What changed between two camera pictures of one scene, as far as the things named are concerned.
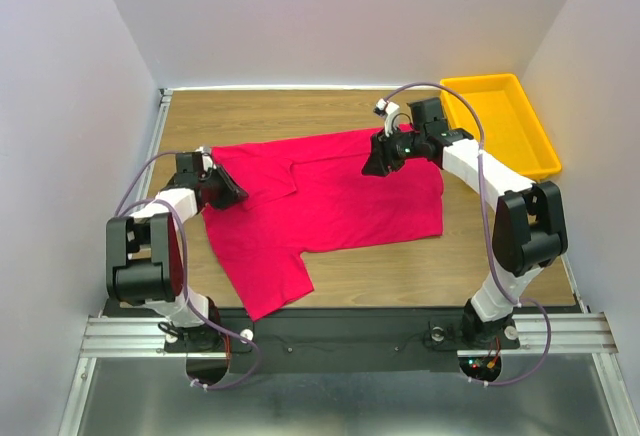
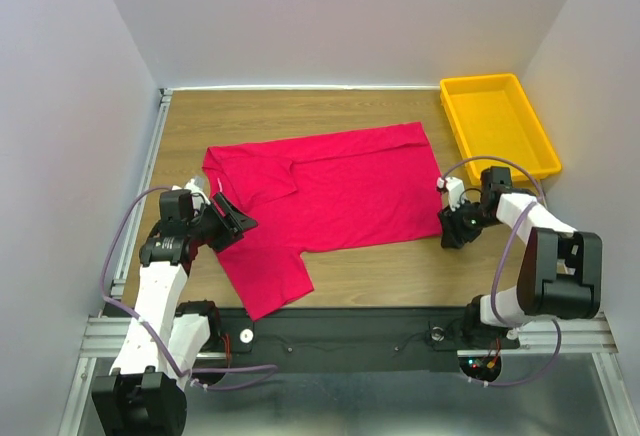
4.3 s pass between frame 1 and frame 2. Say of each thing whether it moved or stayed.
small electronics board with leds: stayed
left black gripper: moved
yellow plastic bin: stayed
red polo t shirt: stayed
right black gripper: moved
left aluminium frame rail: stayed
